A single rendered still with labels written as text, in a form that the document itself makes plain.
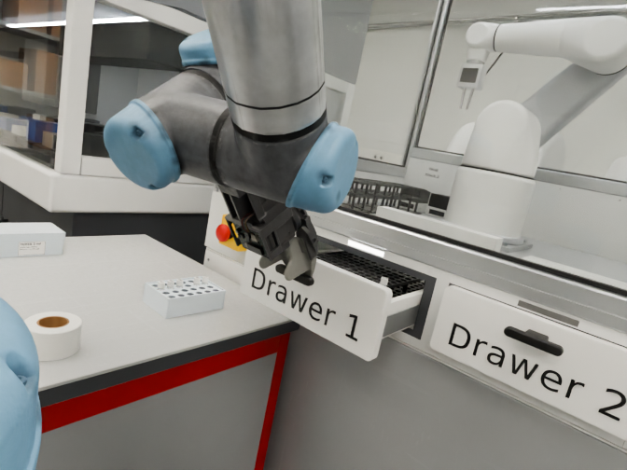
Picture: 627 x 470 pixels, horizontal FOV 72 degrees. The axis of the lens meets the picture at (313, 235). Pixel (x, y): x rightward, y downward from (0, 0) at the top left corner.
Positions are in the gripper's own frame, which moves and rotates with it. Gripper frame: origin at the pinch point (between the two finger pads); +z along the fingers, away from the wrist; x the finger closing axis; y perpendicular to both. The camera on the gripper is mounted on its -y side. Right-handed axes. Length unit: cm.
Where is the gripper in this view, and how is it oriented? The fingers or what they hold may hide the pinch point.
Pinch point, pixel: (301, 266)
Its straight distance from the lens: 67.4
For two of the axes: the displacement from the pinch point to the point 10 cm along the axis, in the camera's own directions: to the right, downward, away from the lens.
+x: 7.5, 2.8, -6.0
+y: -6.3, 5.9, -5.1
